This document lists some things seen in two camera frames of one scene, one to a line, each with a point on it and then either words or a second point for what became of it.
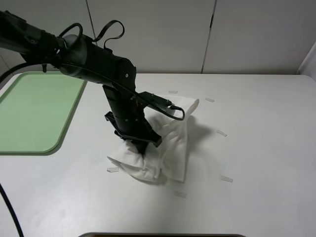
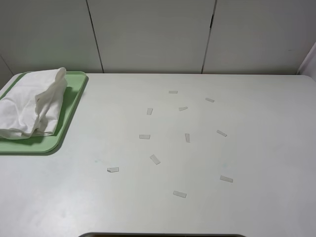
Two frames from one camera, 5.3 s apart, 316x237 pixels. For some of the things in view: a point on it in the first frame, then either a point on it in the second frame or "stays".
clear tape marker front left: x=112 y=169 stays
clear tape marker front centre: x=180 y=194 stays
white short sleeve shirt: x=168 y=162 -> x=31 y=106
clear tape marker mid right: x=221 y=133 stays
